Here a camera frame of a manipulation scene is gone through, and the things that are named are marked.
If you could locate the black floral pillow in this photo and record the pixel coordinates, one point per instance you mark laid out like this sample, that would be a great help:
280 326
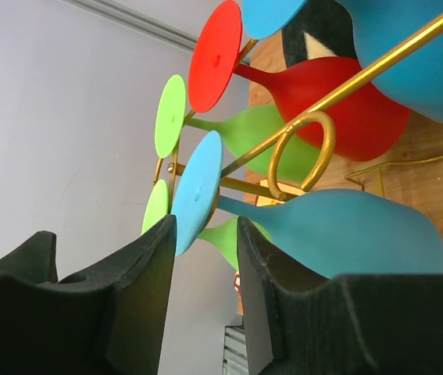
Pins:
319 29

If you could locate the green wine glass front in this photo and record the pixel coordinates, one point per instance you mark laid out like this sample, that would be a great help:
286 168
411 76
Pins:
223 236

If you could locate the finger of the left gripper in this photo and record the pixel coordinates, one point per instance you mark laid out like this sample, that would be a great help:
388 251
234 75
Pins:
33 260

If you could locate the blue wine glass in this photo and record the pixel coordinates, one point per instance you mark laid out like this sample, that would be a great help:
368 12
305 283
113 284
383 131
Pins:
333 231
417 81

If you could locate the gold wire glass rack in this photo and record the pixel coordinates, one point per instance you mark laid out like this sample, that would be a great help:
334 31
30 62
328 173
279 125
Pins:
322 117

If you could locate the blue wine glass back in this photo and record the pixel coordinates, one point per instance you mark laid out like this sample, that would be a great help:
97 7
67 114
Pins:
417 81

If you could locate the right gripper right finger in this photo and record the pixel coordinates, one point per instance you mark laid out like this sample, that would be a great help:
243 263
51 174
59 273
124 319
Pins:
298 322

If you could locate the red wine glass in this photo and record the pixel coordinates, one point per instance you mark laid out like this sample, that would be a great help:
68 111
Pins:
367 123

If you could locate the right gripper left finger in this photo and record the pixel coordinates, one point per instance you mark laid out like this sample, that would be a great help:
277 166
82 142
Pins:
108 318

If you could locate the green wine glass back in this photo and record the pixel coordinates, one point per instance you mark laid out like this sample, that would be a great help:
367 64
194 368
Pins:
171 115

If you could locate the blue wine glass front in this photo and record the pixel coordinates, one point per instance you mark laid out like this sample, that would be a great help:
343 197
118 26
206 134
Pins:
333 231

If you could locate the yellow truck print cloth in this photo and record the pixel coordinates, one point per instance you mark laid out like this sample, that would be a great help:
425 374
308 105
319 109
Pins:
241 279

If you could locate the green wine glass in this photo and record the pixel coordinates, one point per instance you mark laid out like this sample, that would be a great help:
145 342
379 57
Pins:
223 236
171 115

